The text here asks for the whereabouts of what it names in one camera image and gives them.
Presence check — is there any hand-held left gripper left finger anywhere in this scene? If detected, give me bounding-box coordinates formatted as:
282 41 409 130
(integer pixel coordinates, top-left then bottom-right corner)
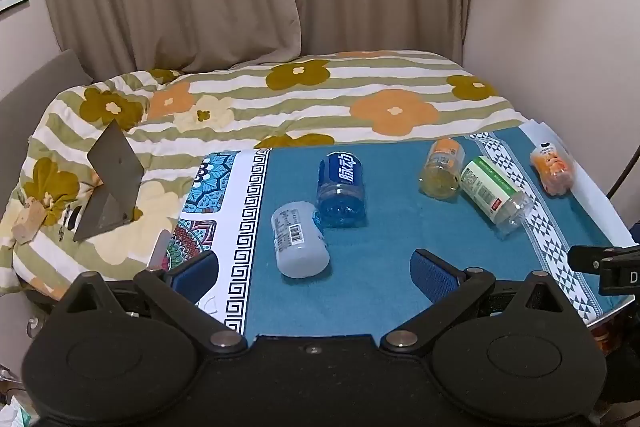
49 251 249 354

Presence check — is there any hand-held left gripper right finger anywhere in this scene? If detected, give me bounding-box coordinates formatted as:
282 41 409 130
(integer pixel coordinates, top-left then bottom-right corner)
381 249 584 354

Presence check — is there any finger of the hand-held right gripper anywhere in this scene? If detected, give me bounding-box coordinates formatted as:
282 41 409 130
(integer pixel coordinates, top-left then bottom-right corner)
569 245 603 274

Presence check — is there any white plastic bottle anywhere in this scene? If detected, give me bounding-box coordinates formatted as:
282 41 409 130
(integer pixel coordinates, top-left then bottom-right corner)
270 201 331 280

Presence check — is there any teal patterned table cloth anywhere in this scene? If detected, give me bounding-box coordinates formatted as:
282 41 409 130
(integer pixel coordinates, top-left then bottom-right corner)
172 127 632 339

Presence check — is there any green and white labelled bottle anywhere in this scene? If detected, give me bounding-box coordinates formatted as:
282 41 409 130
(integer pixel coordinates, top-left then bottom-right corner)
459 155 534 239

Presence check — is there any yellow drink bottle orange label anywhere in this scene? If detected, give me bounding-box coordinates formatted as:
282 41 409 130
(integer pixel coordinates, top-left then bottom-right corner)
418 138 466 200

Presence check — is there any blue labelled bottle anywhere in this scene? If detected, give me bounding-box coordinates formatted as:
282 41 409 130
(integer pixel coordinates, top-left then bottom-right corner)
315 151 367 229

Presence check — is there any grey laptop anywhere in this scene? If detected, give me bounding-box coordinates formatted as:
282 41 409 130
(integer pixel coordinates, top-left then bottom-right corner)
72 120 146 243

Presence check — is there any wooden tag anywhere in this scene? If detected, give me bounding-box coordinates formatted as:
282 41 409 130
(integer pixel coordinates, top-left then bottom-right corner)
12 199 49 246

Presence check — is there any floral striped blanket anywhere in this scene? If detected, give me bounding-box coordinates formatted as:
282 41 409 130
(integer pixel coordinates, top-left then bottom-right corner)
0 51 527 297

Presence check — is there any grey sofa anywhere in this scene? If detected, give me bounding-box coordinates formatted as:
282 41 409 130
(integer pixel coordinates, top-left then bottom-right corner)
0 49 94 158

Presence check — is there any black cable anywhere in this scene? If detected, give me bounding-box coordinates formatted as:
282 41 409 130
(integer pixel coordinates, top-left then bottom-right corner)
606 146 640 200

